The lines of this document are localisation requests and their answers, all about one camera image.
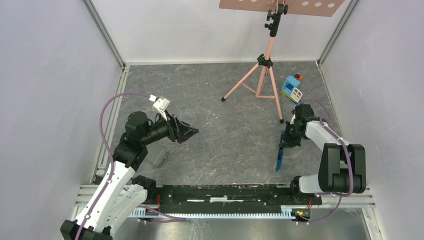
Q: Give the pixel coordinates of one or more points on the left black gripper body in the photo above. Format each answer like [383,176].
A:
[159,130]

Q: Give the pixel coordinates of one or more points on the pink music stand tripod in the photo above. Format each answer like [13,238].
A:
[275,9]

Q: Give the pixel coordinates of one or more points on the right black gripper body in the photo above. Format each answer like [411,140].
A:
[292,138]

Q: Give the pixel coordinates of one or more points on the grey cloth napkin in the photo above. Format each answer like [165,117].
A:
[160,161]

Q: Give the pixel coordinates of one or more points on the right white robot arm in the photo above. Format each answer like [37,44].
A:
[342,168]

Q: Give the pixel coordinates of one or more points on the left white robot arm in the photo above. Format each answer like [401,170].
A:
[120,192]

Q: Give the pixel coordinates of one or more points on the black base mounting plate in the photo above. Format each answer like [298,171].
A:
[227,199]

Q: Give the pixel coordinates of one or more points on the colourful toy block house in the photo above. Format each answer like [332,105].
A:
[290,88]

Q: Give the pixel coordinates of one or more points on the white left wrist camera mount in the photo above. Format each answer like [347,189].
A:
[160,105]

